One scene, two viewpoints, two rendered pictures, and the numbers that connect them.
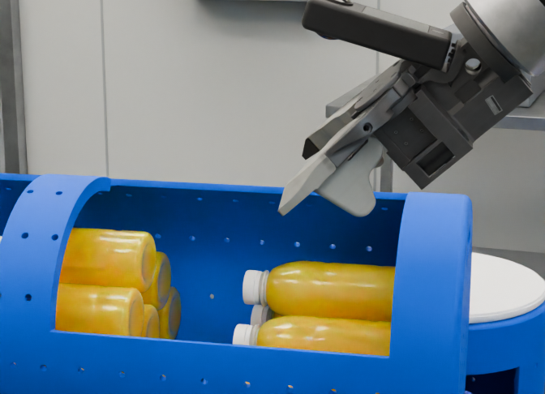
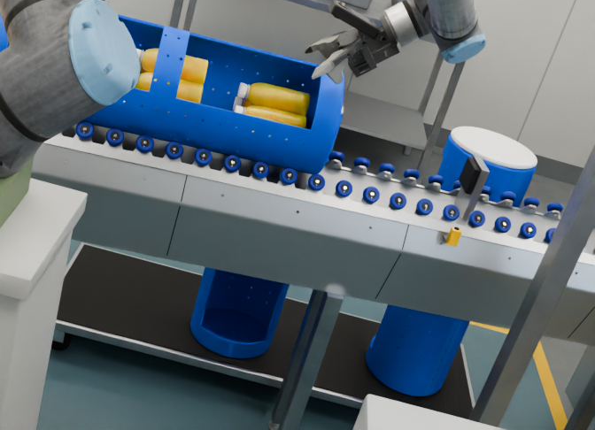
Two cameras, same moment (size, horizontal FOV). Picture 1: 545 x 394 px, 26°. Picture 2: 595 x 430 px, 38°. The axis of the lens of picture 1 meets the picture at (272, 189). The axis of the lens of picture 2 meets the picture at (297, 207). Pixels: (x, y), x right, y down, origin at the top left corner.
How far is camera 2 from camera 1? 1.12 m
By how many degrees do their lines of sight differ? 24
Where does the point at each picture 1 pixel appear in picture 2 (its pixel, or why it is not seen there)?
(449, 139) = (370, 63)
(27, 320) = (166, 92)
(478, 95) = (382, 49)
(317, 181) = (328, 70)
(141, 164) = not seen: outside the picture
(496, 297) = not seen: hidden behind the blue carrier
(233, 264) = (226, 77)
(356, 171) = (339, 68)
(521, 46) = (403, 38)
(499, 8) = (399, 24)
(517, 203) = (264, 36)
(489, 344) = not seen: hidden behind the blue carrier
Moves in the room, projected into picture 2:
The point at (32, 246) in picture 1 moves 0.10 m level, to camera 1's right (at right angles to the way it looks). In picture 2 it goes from (171, 61) to (211, 68)
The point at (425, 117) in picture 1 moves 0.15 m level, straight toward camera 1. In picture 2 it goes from (365, 53) to (379, 76)
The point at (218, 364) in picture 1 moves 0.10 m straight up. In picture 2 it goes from (243, 122) to (254, 85)
